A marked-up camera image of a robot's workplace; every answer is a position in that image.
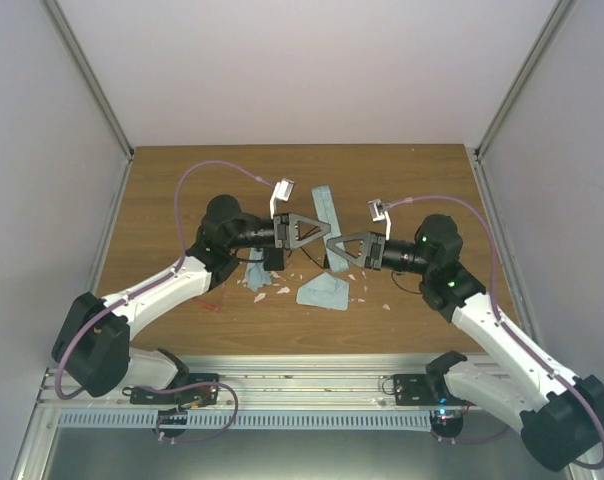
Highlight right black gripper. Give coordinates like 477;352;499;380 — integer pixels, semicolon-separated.
328;231;434;276

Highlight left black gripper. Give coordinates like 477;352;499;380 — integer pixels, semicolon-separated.
228;212;330;251

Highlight light blue cleaning cloth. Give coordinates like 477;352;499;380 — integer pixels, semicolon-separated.
296;272;349;311

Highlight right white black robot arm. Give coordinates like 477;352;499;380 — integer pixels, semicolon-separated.
327;214;604;471

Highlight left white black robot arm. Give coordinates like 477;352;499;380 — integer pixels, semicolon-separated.
52;195;331;404

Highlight black sunglasses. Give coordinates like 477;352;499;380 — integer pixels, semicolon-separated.
287;248;328;270

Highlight black sunglasses pouch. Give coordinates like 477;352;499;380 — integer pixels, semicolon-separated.
263;248;285;272

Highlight folded blue cloth strip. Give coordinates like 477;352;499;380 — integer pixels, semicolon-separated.
311;185;349;273

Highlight small blue cloth piece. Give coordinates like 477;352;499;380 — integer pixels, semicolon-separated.
244;248;272;292

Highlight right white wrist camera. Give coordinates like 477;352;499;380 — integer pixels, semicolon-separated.
368;199;392;240

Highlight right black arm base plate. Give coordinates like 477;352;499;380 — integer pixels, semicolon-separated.
378;373;473;408

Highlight aluminium mounting rail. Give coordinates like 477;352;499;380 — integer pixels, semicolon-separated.
36;354;578;411

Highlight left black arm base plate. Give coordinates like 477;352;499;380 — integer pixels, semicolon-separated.
122;373;220;407

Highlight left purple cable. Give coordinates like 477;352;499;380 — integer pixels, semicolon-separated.
54;159;275;401

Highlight left aluminium frame post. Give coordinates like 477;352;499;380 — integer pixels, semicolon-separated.
44;0;135;160

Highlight aluminium frame post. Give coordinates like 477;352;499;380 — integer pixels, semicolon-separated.
473;0;576;162
44;0;135;160

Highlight right aluminium frame post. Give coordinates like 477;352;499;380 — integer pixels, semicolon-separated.
473;0;576;162

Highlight grey slotted cable duct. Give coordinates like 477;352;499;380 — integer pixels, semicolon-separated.
58;409;431;432

